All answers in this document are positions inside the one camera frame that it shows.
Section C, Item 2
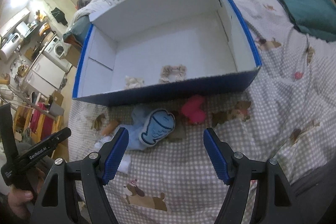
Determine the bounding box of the light blue fluffy plush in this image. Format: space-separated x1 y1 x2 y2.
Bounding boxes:
114 105 154 151

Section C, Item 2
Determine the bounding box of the pink rubber duck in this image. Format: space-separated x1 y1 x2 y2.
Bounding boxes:
181 95 206 124

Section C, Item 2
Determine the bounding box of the cream ruffled scrunchie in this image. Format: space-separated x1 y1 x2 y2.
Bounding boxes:
124 76 145 90

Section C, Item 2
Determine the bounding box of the beige lace scrunchie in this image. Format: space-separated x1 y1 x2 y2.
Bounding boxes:
159 65 187 84

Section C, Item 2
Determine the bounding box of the white fluffy soft item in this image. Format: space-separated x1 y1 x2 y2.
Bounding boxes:
93 133 131 176

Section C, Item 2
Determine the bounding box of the person's left hand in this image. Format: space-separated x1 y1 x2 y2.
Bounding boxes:
7 168 46 222

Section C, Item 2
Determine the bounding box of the red bag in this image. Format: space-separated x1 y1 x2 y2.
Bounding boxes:
29 110 54 143

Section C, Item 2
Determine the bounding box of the checkered dog print bedsheet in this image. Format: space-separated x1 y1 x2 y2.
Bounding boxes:
73 0 335 223

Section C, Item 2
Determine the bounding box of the cardboard box on floor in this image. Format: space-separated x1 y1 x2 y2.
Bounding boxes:
49 90 64 117

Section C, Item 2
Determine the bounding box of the white kitchen cabinet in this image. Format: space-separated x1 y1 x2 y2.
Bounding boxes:
23 54 65 97

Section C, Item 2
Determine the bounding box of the white washing machine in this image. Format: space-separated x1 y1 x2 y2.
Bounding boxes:
42 35 72 73

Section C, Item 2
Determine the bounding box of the blue white cardboard box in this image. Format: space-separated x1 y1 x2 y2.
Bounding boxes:
72 0 261 106

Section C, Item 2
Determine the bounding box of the black hanging garment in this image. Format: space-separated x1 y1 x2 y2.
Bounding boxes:
51 7 68 26

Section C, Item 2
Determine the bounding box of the teal cushion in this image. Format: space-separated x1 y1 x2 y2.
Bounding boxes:
278 0 335 42

